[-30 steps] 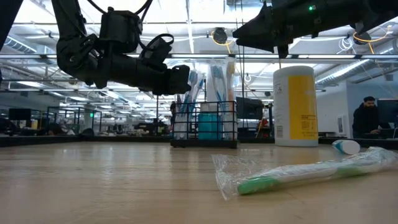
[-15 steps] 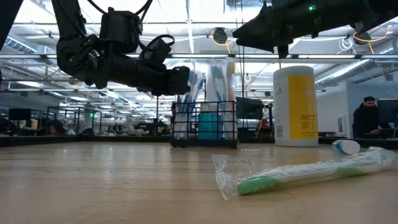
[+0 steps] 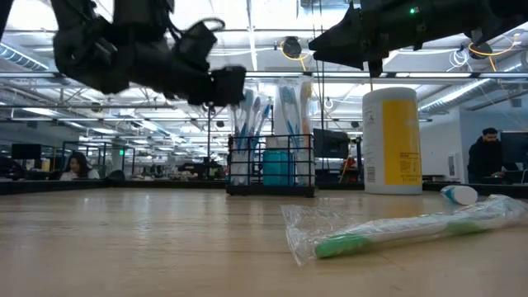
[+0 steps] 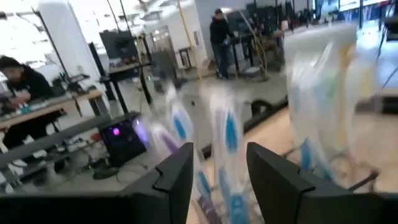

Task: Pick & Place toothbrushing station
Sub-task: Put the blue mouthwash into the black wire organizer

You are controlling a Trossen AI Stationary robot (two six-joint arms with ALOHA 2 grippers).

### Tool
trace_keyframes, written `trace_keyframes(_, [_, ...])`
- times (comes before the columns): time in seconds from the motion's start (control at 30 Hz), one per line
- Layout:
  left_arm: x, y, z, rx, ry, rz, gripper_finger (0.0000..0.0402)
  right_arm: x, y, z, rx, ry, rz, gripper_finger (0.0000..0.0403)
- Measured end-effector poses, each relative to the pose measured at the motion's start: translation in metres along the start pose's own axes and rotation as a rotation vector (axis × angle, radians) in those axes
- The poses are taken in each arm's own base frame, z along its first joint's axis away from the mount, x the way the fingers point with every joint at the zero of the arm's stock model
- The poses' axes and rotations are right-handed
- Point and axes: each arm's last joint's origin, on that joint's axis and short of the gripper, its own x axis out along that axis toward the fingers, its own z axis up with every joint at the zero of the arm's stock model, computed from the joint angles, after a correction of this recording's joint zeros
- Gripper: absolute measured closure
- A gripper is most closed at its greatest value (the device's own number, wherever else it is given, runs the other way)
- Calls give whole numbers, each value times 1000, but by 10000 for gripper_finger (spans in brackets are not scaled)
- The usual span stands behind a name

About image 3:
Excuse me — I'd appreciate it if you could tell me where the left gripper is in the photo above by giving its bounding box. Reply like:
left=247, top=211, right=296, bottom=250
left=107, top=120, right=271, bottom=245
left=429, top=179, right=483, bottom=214
left=122, top=35, right=248, bottom=108

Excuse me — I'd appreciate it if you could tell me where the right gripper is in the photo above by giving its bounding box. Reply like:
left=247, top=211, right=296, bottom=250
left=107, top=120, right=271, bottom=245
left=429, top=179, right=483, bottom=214
left=308, top=0, right=431, bottom=79

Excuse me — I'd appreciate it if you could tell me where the orange toothbrush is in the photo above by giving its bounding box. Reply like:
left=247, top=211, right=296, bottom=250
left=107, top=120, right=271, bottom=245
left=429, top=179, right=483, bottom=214
left=299, top=78, right=314, bottom=186

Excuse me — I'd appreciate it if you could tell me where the teal mouthwash bottle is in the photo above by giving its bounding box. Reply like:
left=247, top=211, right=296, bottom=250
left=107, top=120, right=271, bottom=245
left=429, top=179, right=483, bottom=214
left=262, top=135, right=283, bottom=186

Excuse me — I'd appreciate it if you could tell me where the teal toothpaste tube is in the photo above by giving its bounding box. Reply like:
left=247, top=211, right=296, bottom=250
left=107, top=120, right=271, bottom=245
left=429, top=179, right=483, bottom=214
left=439, top=184, right=479, bottom=206
left=281, top=148, right=296, bottom=186

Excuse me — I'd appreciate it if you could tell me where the black wire caddy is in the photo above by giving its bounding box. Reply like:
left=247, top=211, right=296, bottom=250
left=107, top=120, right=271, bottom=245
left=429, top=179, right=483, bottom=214
left=225, top=134, right=318, bottom=198

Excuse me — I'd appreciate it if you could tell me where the green toothbrush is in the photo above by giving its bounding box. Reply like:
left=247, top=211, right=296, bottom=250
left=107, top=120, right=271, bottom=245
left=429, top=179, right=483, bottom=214
left=281, top=193, right=528, bottom=267

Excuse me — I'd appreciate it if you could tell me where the black monitor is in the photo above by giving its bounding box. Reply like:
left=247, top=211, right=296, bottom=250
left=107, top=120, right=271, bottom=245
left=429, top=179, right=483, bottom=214
left=312, top=127, right=351, bottom=160
left=11, top=143, right=42, bottom=161
left=499, top=130, right=528, bottom=164

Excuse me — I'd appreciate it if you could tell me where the white yellow wipes canister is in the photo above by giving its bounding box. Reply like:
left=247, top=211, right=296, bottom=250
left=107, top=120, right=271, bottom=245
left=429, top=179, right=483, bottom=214
left=361, top=86, right=424, bottom=196

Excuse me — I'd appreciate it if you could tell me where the seated person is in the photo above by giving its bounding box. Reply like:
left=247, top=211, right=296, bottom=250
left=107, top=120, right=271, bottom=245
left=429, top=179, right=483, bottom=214
left=59, top=151, right=101, bottom=182

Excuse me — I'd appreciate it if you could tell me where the person at desk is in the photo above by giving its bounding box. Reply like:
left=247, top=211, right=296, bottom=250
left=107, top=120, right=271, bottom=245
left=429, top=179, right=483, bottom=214
left=466, top=126, right=511, bottom=185

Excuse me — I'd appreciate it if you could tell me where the black hanging cable reel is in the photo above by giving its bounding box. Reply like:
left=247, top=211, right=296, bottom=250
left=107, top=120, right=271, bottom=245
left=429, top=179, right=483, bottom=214
left=281, top=35, right=304, bottom=59

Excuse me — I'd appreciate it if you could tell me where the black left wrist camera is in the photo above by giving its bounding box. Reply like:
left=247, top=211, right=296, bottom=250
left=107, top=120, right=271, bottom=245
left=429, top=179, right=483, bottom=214
left=175, top=20, right=219, bottom=62

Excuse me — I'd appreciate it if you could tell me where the black aluminium table frame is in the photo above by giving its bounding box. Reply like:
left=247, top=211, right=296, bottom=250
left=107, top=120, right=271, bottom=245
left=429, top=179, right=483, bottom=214
left=0, top=179, right=528, bottom=198

